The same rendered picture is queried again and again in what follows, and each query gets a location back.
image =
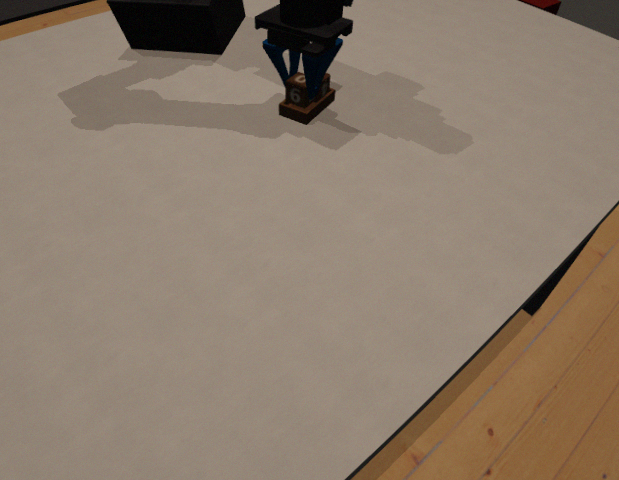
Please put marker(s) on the brown number cube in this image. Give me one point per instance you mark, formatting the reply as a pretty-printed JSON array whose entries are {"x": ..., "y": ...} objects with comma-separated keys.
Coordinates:
[
  {"x": 296, "y": 91},
  {"x": 324, "y": 88}
]

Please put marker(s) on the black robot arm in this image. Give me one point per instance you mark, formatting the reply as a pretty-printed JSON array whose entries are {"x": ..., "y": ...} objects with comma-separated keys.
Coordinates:
[{"x": 335, "y": 9}]

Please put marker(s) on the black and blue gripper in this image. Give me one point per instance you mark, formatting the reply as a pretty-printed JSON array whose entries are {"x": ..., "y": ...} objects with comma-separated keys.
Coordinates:
[{"x": 298, "y": 22}]

